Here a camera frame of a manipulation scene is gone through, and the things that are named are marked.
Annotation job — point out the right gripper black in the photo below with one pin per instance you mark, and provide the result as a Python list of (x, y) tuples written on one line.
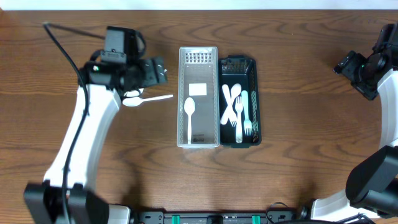
[(349, 65)]

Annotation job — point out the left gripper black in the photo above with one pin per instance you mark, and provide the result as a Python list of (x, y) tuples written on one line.
[(154, 71)]

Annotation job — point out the white plastic spoon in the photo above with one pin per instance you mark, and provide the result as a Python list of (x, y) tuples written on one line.
[(134, 93), (136, 101), (189, 108)]

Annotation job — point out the white plastic spoon bottom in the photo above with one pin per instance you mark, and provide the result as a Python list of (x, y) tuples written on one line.
[(189, 108)]

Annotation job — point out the pink-white plastic spoon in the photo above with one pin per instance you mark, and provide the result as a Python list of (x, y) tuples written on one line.
[(235, 91)]

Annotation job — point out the pink-white plastic fork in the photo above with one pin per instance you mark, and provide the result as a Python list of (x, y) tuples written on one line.
[(228, 114)]

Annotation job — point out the cream plastic fork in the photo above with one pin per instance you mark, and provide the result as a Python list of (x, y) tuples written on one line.
[(239, 110)]

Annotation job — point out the mint green plastic fork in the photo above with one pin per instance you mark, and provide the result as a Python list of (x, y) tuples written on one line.
[(247, 122)]

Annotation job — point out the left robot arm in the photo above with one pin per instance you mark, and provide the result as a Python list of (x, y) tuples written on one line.
[(67, 193)]

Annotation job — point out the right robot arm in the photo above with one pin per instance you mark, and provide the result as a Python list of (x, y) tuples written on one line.
[(371, 188)]

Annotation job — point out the clear plastic mesh basket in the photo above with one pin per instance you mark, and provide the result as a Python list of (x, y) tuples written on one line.
[(199, 65)]

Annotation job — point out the black plastic mesh basket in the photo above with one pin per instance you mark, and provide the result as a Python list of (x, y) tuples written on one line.
[(242, 70)]

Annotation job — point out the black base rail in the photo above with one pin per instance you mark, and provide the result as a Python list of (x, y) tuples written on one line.
[(217, 217)]

